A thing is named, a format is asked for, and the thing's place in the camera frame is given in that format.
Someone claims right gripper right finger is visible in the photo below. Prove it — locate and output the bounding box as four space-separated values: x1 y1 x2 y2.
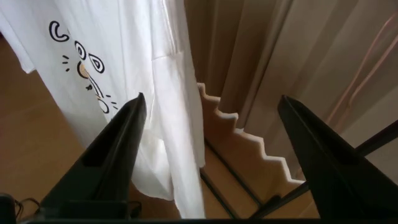
277 94 398 219

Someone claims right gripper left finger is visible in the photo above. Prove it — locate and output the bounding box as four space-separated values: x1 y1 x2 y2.
40 91 148 219

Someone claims white printed t-shirt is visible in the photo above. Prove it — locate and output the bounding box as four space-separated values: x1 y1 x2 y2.
0 0 206 219

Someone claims black clothes rack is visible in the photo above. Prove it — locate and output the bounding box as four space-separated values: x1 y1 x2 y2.
198 119 398 220

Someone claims pink clothes hanger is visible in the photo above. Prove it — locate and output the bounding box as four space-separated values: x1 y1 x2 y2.
326 12 398 125

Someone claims beige curtain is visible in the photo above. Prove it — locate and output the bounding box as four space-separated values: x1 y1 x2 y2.
183 0 398 184

